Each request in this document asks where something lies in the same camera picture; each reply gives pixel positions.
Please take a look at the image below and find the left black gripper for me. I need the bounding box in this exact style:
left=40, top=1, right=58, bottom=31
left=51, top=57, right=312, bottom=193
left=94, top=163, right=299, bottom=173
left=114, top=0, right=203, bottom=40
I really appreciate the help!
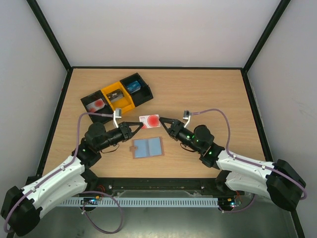
left=97, top=121, right=143, bottom=151

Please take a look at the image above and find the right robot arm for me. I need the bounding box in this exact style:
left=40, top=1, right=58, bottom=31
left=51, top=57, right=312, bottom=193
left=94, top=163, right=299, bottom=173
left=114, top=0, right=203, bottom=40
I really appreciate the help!
left=159, top=117, right=307, bottom=211

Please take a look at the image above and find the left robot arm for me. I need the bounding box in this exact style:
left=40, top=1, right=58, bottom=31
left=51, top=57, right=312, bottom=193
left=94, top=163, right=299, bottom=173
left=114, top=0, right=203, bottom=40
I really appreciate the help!
left=0, top=122, right=143, bottom=237

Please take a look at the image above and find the black VIP card stack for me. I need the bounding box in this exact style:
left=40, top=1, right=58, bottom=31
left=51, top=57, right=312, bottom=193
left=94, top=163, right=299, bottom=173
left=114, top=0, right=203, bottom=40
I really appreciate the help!
left=106, top=89, right=124, bottom=103

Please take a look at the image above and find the white red card stack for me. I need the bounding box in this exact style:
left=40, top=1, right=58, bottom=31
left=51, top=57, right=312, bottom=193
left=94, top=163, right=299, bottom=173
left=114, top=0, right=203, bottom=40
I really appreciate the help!
left=86, top=98, right=106, bottom=113

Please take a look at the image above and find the blue card stack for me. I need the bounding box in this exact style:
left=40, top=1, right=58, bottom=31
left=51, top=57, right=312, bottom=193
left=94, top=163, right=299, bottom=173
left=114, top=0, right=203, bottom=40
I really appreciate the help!
left=125, top=80, right=142, bottom=94

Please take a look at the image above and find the yellow middle bin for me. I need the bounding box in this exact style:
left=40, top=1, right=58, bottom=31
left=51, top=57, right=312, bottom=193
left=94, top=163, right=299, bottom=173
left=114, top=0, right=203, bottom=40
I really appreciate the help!
left=101, top=81, right=135, bottom=114

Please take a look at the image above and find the left black bin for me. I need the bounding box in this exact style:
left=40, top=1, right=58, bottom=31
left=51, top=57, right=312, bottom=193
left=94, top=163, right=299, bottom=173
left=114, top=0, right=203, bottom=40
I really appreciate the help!
left=81, top=90, right=113, bottom=124

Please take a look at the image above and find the black bin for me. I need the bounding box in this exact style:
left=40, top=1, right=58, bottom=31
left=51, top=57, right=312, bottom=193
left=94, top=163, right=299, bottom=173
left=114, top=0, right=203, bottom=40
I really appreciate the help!
left=119, top=73, right=154, bottom=107
left=81, top=90, right=113, bottom=124

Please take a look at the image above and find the right black bin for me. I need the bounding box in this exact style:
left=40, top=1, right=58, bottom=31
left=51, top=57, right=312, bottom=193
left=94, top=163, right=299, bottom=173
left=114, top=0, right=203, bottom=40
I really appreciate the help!
left=119, top=73, right=154, bottom=107

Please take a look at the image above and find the grey metal front plate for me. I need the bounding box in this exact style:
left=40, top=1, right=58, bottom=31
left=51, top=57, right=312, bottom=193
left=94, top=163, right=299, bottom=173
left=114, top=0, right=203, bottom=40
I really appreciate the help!
left=27, top=197, right=298, bottom=238

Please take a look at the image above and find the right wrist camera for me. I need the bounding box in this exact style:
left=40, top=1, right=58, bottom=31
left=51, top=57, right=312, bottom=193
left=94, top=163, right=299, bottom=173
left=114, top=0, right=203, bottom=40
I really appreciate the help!
left=183, top=110, right=192, bottom=128

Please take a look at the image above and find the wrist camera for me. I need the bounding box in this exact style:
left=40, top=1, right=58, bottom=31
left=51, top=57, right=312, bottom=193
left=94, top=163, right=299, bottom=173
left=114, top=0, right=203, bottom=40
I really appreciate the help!
left=183, top=110, right=192, bottom=128
left=112, top=108, right=122, bottom=128

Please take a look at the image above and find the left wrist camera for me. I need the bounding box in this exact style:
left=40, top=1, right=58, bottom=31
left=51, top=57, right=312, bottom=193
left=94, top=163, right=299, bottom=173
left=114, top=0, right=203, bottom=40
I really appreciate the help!
left=112, top=108, right=122, bottom=128

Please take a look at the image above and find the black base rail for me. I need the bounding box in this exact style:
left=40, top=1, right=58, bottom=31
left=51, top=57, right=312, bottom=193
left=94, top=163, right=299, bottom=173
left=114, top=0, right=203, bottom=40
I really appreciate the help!
left=24, top=176, right=289, bottom=199

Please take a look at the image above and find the light blue cable duct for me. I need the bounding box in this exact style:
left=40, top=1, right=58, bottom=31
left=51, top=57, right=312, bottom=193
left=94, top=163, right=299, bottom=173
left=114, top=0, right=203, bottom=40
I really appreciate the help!
left=59, top=197, right=218, bottom=208

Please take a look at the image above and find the black enclosure frame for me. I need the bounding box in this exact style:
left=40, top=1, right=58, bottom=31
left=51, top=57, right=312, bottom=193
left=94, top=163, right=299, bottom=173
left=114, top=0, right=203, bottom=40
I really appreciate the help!
left=4, top=0, right=307, bottom=238

